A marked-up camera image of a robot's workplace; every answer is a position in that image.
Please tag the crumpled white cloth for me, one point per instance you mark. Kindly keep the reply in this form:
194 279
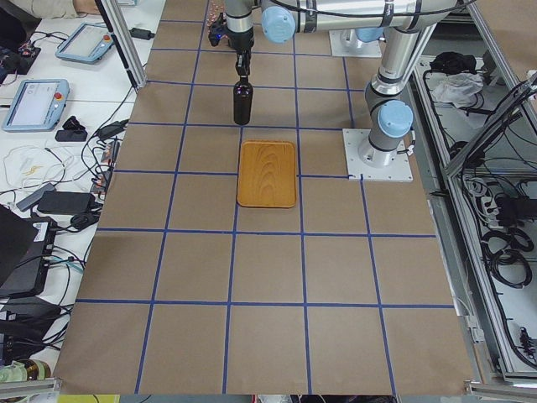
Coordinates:
460 90

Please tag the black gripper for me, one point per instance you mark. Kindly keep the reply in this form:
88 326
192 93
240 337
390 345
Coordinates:
240 37

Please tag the black power adapter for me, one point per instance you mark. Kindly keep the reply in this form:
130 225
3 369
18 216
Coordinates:
65 202

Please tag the teach pendant upper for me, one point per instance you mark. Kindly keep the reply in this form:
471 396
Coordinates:
87 44

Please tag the wooden tray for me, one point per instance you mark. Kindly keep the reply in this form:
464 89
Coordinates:
267 174

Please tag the aluminium side frame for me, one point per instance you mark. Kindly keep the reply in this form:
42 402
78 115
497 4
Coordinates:
480 171

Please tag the copper wire bottle basket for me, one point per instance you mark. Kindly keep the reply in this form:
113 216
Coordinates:
216 17

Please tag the teach pendant lower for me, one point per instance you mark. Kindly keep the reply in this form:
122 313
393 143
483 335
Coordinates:
37 106

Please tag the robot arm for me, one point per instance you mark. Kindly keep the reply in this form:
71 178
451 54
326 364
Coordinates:
407 24
353 38

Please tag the teach pendant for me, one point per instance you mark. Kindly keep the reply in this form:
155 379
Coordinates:
87 44
37 106

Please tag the black laptop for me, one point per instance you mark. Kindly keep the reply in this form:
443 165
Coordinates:
26 243

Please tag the dark wine bottle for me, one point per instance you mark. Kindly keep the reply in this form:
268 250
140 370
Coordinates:
242 101

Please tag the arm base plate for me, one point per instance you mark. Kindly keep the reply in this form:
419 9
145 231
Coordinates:
365 163
371 50

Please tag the aluminium frame post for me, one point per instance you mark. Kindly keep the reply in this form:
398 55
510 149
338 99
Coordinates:
117 27

